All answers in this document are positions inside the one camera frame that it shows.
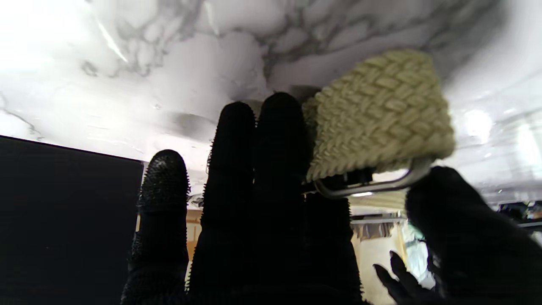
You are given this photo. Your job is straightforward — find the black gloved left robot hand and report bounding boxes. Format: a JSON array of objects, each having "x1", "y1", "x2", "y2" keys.
[{"x1": 373, "y1": 251, "x2": 445, "y2": 305}]

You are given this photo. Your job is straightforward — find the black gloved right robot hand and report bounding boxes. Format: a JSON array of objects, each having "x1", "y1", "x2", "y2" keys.
[{"x1": 121, "y1": 92, "x2": 542, "y2": 305}]

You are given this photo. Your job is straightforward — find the beige woven belt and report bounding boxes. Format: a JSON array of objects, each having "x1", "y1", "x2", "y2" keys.
[{"x1": 303, "y1": 49, "x2": 456, "y2": 200}]

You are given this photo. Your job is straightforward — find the black square storage box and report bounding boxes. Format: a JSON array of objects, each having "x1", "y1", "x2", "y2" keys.
[{"x1": 0, "y1": 136, "x2": 145, "y2": 305}]

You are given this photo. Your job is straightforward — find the printed room scene backdrop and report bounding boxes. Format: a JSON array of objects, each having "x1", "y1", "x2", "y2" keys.
[{"x1": 135, "y1": 203, "x2": 428, "y2": 305}]

